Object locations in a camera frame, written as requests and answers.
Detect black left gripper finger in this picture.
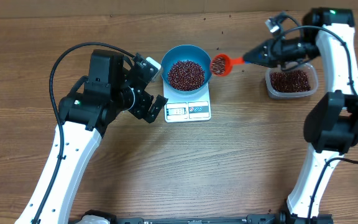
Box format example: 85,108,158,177
144,95,168,123
133,53,152,83

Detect clear plastic bean container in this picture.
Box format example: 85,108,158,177
265,63,319,99

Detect orange scoop with blue handle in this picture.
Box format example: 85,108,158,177
209,54,246,77

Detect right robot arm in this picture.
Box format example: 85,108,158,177
243,7,358,223

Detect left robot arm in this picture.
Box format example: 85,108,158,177
16,49,167,223

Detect white digital kitchen scale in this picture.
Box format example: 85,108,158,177
163,82,212,123

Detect red beans in bowl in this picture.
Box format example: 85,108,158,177
167,60,205,91

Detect teal plastic bowl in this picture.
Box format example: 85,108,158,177
161,45,212,91

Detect red beans in container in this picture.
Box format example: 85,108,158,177
269,70,311,93

